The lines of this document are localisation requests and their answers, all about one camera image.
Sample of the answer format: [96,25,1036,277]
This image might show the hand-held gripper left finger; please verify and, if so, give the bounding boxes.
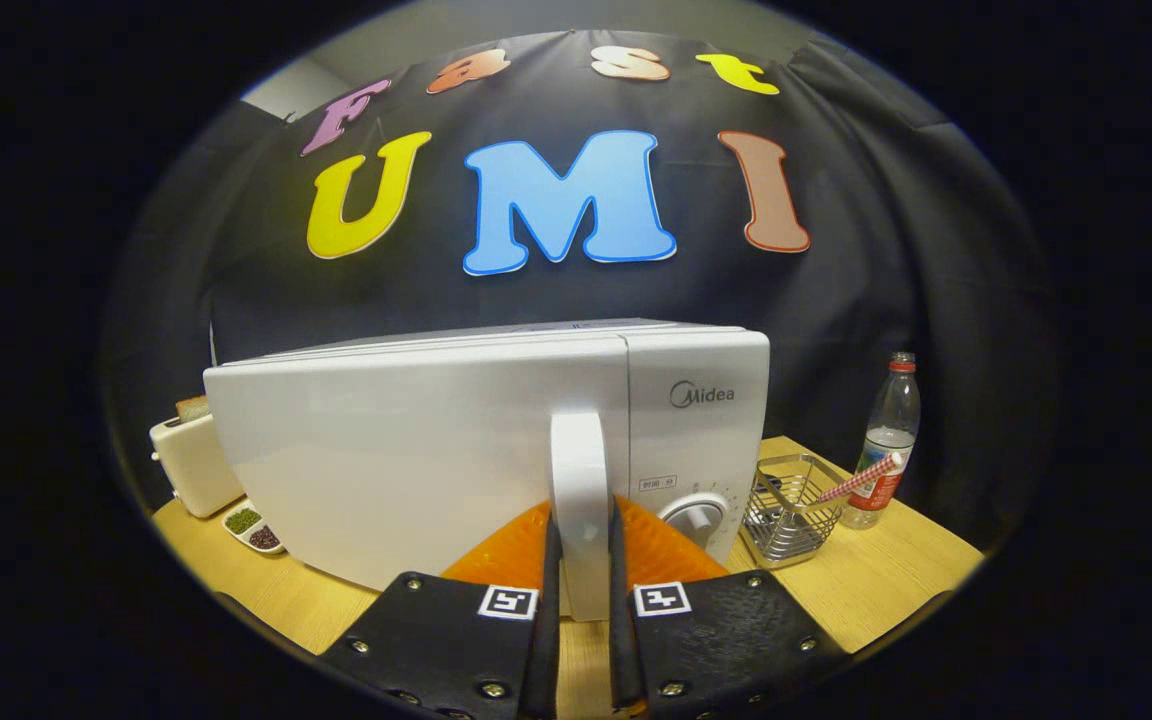
[321,498,564,720]

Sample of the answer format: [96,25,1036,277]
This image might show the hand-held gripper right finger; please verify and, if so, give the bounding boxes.
[608,494,852,720]

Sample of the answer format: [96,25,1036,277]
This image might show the white microwave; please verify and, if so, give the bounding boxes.
[203,318,772,623]

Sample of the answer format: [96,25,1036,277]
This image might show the red white striped straw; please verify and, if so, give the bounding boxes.
[816,452,905,506]

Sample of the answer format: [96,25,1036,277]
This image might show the white divided dish with beans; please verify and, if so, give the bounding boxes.
[222,500,287,556]

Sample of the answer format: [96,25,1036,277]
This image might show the clear bottle red label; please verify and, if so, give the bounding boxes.
[841,351,922,530]

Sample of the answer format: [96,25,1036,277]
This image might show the white toaster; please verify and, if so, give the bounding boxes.
[149,410,245,519]

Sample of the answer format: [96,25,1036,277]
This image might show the black backdrop cloth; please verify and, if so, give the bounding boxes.
[101,30,1057,551]

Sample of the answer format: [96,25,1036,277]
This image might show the metal wire basket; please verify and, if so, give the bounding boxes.
[742,453,845,570]

